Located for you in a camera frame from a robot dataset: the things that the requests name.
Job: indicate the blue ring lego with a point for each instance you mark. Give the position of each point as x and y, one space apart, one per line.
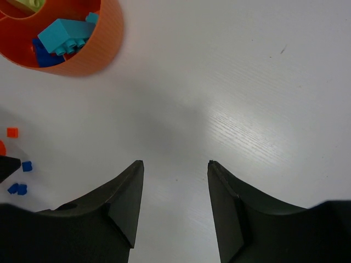
44 58

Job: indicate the pale green curved lego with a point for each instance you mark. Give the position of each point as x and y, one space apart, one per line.
27 6

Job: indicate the orange round divided container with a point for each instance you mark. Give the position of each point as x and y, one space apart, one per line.
18 29

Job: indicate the orange ring lego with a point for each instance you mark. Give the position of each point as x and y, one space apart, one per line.
3 150

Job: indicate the small blue lego piece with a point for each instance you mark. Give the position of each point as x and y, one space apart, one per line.
19 189

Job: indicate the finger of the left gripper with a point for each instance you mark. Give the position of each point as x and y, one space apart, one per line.
8 165

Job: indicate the teal long lego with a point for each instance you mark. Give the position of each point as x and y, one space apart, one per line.
65 36

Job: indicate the small orange lego piece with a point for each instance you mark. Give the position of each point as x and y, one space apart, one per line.
12 132

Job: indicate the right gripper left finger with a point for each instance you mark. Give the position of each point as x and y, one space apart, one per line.
100 226

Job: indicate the small blue lego cube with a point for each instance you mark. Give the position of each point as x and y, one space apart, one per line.
27 166

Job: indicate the teal small lego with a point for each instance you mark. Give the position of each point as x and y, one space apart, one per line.
92 18

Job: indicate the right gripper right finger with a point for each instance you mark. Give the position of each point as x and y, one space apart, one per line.
252 226

